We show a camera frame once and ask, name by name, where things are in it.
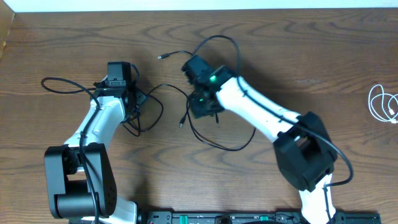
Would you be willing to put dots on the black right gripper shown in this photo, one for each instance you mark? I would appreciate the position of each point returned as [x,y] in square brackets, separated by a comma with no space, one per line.
[197,111]

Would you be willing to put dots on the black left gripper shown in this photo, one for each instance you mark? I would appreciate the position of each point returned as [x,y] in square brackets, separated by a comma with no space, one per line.
[140,98]

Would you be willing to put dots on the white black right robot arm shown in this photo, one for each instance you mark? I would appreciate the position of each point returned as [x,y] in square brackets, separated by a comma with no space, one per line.
[301,143]

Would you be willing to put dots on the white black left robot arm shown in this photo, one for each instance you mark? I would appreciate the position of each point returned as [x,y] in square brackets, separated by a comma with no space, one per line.
[80,182]

